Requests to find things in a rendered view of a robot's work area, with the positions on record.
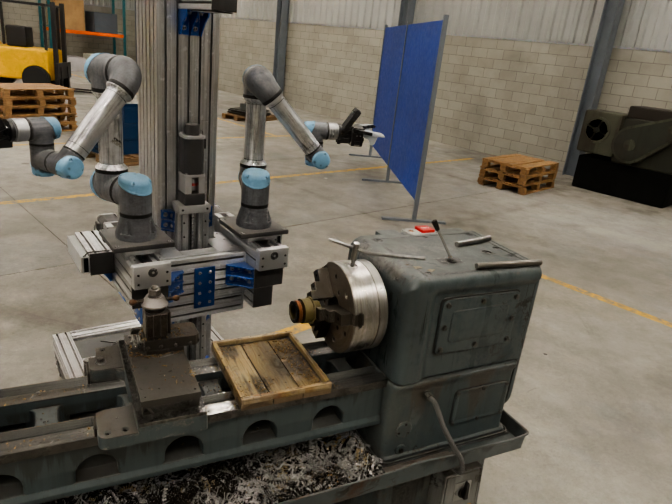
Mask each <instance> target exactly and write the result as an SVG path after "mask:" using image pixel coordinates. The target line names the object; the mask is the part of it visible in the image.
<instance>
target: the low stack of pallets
mask: <svg viewBox="0 0 672 504"><path fill-rule="evenodd" d="M482 159H483V160H482V161H483V162H482V165H481V166H480V168H481V169H480V174H479V176H480V177H478V180H477V182H478V184H481V185H486V184H490V183H495V182H496V183H497V186H496V187H495V188H497V189H500V190H501V189H506V188H511V187H516V188H518V192H517V193H518V194H520V195H527V194H531V193H535V192H538V191H542V190H546V189H550V188H554V183H555V182H554V181H555V180H554V179H555V178H556V175H557V172H558V167H559V166H558V164H559V163H557V162H553V161H544V160H543V159H538V158H534V157H528V156H525V155H521V154H510V155H501V156H493V157H485V158H482ZM491 163H493V164H491ZM550 165H551V166H550ZM544 166H550V169H545V168H544ZM488 171H489V172H488ZM543 175H548V177H542V176H543ZM486 180H488V181H486ZM542 183H546V186H543V187H540V184H542ZM528 186H531V190H527V189H526V187H528Z"/></svg>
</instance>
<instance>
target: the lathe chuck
mask: <svg viewBox="0 0 672 504"><path fill-rule="evenodd" d="M348 264H351V260H340V261H329V262H327V265H328V270H329V275H330V280H331V285H332V290H333V294H335V295H336V297H337V298H333V299H332V298H331V299H330V300H322V301H319V302H320V304H321V306H329V305H339V306H341V307H343V308H344V309H346V310H347V311H349V312H350V313H352V314H354V315H359V313H361V314H362V315H363V317H362V325H361V327H359V328H358V326H353V325H348V326H339V325H338V324H336V323H335V322H332V323H331V325H330V327H329V330H328V333H327V335H326V338H325V342H326V344H327V345H328V346H329V347H330V348H331V349H332V350H333V351H334V352H336V353H346V352H352V351H358V350H364V349H367V348H368V347H370V346H371V344H372V343H373V341H374V340H375V337H376V335H377V331H378V326H379V314H380V313H379V300H378V294H377V290H376V287H375V283H374V281H373V278H372V276H371V274H370V272H369V271H368V269H367V268H366V267H365V266H364V265H363V264H362V263H361V262H360V261H358V260H356V261H355V265H356V266H357V268H350V267H348V266H347V265H348ZM359 345H364V346H363V347H362V348H359V349H354V348H355V347H357V346H359Z"/></svg>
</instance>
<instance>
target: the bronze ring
mask: <svg viewBox="0 0 672 504"><path fill-rule="evenodd" d="M316 307H321V304H320V302H319V301H318V300H313V299H312V297H310V296H307V297H306V298H300V299H298V300H294V301H291V302H290V304H289V316H290V319H291V321H292V322H293V323H301V324H304V323H309V324H313V323H314V322H315V319H316Z"/></svg>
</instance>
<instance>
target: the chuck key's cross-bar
mask: <svg viewBox="0 0 672 504"><path fill-rule="evenodd" d="M328 240H329V241H331V242H334V243H336V244H339V245H342V246H344V247H347V248H350V249H352V248H353V246H352V245H350V244H347V243H344V242H341V241H339V240H336V239H333V238H329V239H328ZM357 251H358V252H361V253H364V254H366V255H373V256H383V257H393V258H403V259H413V260H423V261H425V260H426V257H422V256H411V255H401V254H390V253H380V252H370V251H366V250H363V249H361V248H359V249H358V250H357Z"/></svg>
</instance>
